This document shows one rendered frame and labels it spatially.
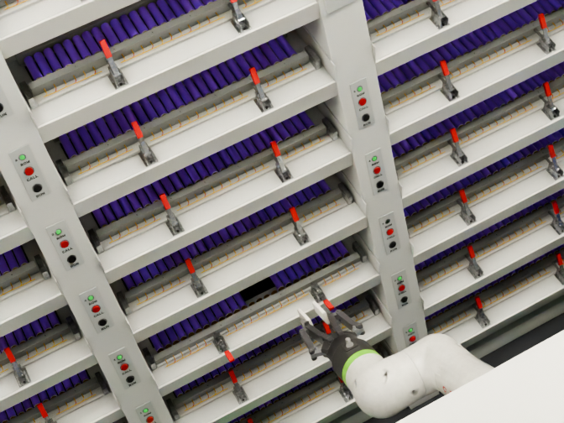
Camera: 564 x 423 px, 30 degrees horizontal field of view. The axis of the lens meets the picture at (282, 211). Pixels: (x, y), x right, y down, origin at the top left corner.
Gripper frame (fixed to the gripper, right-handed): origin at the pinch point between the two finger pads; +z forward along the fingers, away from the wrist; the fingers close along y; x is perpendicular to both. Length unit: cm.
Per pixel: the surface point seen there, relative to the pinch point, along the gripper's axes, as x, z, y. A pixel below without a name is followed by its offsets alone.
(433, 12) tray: -52, 5, -50
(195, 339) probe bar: 3.5, 19.6, 24.5
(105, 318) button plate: -18.1, 9.1, 41.4
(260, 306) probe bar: 3.6, 19.6, 7.1
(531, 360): -77, -137, 16
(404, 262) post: 8.8, 15.8, -30.0
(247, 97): -51, 8, -5
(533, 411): -77, -141, 18
